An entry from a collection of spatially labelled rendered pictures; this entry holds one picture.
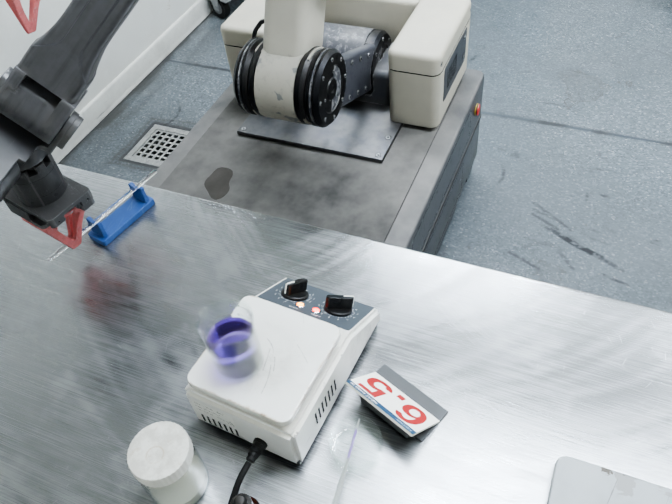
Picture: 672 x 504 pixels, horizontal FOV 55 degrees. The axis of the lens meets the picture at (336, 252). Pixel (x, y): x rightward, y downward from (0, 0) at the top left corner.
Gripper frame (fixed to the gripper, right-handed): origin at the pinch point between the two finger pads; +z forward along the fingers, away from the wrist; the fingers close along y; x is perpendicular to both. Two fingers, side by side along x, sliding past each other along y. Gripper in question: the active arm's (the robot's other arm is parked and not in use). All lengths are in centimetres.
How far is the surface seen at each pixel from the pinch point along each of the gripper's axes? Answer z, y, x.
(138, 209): 2.2, 1.3, 10.0
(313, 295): -0.9, 34.0, 8.3
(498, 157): 79, 10, 130
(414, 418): 1, 51, 2
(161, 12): 63, -137, 131
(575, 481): 2, 67, 4
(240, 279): 3.2, 22.0, 7.9
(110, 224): 2.1, 0.0, 5.8
